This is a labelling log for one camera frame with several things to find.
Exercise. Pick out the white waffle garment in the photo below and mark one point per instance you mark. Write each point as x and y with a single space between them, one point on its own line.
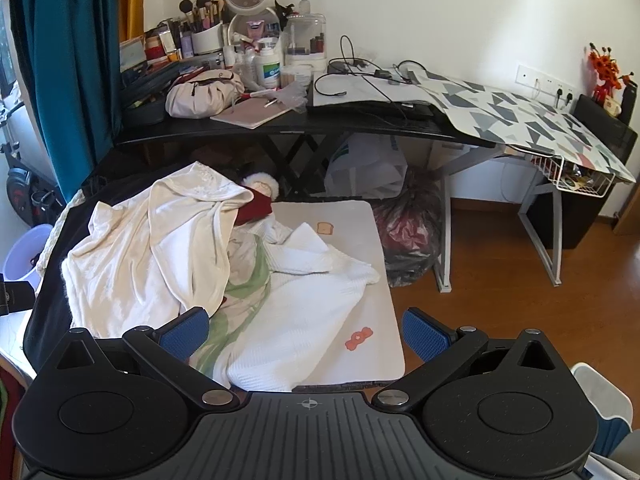
300 320

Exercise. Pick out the geometric patterned mat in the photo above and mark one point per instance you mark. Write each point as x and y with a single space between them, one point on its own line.
525 120

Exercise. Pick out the white metal desk frame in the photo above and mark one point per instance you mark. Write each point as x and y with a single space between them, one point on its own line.
442 240

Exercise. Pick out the dark plastic bag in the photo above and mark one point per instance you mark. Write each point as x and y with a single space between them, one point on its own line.
410 240

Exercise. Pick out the teal curtain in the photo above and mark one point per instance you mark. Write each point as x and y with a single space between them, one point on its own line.
65 60

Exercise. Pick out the small black box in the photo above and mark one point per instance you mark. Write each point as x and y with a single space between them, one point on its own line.
17 297

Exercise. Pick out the clear plastic bag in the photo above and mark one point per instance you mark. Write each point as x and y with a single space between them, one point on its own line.
290 95

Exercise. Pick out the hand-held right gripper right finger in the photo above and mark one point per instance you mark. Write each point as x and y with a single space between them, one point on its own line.
425 335

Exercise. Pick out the clear spray bottle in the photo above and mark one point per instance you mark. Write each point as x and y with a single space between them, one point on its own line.
304 5

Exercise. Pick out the cream garment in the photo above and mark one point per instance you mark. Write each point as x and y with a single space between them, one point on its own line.
125 270

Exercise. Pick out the white mat toast print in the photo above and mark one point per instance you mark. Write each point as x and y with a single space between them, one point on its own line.
350 240

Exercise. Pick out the bunch of makeup brushes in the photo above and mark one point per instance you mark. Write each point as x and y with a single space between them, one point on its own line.
205 12

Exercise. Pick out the white lotion bottle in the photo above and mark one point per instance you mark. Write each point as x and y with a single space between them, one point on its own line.
266 67

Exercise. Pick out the white wall socket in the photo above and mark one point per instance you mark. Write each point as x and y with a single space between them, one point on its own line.
549 81
560 85
570 89

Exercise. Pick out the light cardboard box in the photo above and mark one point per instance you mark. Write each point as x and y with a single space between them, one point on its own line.
132 55

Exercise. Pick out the green patterned cloth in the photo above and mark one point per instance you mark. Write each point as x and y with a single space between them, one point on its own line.
245 300

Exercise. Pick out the cluster of cosmetic bottles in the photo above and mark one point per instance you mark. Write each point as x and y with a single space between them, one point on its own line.
167 40

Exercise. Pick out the red hat white fur trim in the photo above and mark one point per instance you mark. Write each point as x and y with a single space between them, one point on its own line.
255 207

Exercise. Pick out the black storage case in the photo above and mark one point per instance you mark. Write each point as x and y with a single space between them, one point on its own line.
145 110

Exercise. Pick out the beige bag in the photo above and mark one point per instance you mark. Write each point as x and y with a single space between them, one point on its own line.
200 97

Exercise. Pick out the black charger adapter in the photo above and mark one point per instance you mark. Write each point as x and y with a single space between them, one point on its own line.
339 66

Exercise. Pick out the lavender bucket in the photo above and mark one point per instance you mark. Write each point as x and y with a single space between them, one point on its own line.
25 255

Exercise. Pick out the white plastic bag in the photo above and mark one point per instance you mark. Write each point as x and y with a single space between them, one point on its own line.
365 170

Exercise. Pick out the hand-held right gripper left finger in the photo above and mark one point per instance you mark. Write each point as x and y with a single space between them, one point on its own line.
185 332

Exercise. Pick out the black exercise machine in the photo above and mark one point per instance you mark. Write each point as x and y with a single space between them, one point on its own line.
22 190

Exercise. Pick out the orange artificial flowers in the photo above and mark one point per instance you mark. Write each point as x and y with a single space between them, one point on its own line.
600 65

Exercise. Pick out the pink notebook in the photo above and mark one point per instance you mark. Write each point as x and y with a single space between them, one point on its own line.
250 112

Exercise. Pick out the white blue bin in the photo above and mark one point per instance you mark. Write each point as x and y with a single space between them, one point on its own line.
600 390

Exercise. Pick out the black blanket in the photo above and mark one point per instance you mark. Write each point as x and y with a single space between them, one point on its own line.
50 310

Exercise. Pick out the white brush holder cup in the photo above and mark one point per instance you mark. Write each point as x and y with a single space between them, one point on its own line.
206 40

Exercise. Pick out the white coaxial wall plate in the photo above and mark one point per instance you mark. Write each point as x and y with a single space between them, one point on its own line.
523 75

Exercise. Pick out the black desk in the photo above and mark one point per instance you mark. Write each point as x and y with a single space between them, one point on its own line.
200 130

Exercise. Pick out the black cabinet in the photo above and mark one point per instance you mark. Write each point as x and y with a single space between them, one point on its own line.
600 130

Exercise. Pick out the clear acrylic cosmetic organizer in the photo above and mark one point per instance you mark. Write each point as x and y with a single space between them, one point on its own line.
305 35

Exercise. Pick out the clear cotton swab box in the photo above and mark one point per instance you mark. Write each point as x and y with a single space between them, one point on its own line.
295 77

